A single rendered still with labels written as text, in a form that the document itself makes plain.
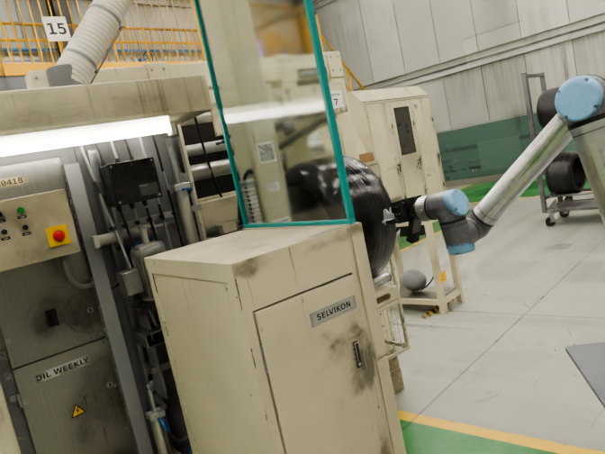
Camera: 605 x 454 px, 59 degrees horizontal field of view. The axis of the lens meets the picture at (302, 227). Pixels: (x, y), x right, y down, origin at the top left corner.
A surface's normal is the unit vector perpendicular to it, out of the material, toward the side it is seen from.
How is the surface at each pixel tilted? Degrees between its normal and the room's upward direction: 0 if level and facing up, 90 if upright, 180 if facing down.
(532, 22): 90
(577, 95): 83
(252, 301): 90
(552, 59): 90
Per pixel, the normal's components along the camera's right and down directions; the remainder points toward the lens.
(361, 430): 0.59, -0.02
